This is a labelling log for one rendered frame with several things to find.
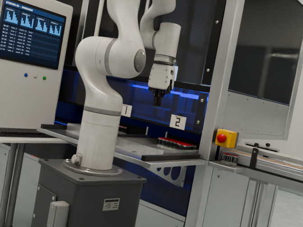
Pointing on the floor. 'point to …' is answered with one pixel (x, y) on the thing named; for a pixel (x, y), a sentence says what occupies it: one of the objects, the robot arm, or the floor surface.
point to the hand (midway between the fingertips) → (157, 101)
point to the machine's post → (214, 111)
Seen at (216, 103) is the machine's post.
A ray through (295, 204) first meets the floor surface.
